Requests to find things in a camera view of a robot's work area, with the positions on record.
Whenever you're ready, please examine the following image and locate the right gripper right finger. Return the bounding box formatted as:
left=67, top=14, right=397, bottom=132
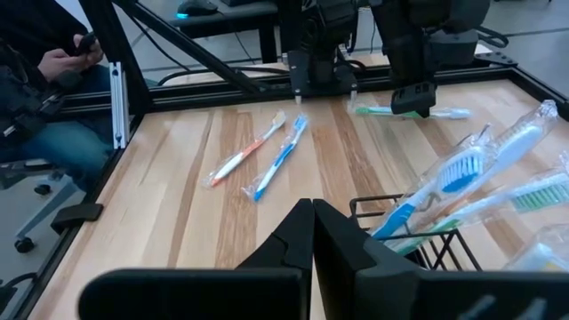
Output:
left=313, top=199, right=569, bottom=320

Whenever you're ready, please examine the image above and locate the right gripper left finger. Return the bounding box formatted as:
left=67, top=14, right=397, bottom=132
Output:
left=78, top=198, right=314, bottom=320

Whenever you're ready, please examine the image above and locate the green toothbrush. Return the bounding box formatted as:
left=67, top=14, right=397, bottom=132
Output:
left=354, top=104, right=472, bottom=121
left=395, top=171, right=569, bottom=257

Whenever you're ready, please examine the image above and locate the blue toothbrush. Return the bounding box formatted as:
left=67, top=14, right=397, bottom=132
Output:
left=371, top=123, right=494, bottom=241
left=241, top=113, right=310, bottom=204

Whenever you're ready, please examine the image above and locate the black side desk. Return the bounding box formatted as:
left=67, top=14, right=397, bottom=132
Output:
left=177, top=0, right=280, bottom=64

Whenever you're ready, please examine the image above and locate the black computer mouse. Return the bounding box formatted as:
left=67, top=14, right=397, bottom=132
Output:
left=176, top=0, right=220, bottom=19

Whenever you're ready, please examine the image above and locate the short silver aluminium extrusion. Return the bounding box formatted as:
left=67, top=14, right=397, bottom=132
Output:
left=108, top=60, right=131, bottom=150

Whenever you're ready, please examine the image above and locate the grey office chair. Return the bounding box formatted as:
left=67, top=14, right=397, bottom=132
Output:
left=0, top=158, right=81, bottom=254

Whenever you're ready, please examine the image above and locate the person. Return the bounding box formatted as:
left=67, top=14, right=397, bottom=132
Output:
left=0, top=0, right=116, bottom=192

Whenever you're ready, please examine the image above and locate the black phone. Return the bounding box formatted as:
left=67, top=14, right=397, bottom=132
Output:
left=73, top=30, right=98, bottom=57

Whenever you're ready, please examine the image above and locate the person's hand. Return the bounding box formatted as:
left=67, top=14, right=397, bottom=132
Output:
left=37, top=33, right=104, bottom=84

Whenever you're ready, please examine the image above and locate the black wire caddy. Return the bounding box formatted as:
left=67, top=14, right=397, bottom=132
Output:
left=349, top=193, right=484, bottom=272

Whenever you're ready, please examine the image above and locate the black aluminium table frame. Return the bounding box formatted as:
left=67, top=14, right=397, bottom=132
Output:
left=12, top=0, right=569, bottom=320

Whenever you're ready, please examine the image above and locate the black bracket pad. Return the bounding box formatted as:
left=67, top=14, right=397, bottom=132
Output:
left=50, top=203, right=104, bottom=236

